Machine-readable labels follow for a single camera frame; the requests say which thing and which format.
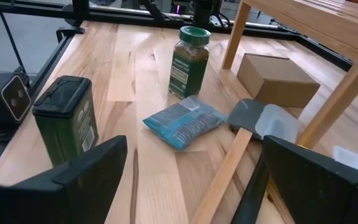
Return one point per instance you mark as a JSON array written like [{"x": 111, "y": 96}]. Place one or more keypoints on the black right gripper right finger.
[{"x": 322, "y": 193}]

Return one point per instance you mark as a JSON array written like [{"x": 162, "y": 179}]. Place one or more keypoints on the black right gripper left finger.
[{"x": 57, "y": 199}]

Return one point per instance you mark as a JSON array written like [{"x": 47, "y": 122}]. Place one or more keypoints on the small black box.
[{"x": 64, "y": 124}]

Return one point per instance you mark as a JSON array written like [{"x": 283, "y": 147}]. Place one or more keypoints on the green-lid spice jar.
[{"x": 188, "y": 68}]

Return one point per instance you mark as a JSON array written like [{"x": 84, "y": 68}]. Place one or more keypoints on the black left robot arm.
[{"x": 205, "y": 11}]

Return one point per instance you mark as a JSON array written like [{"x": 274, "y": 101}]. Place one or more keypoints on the wooden slatted shelf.
[{"x": 322, "y": 18}]

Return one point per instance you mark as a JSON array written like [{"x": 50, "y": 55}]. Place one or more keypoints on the clear ice cube tray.
[{"x": 356, "y": 160}]

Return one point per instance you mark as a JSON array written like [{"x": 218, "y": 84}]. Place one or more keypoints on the brown cardboard box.
[{"x": 275, "y": 77}]

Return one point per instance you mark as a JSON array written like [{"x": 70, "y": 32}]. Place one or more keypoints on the blue foil packet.
[{"x": 185, "y": 121}]

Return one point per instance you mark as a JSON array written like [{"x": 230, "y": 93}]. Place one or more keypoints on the black table-level camera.
[{"x": 2, "y": 99}]

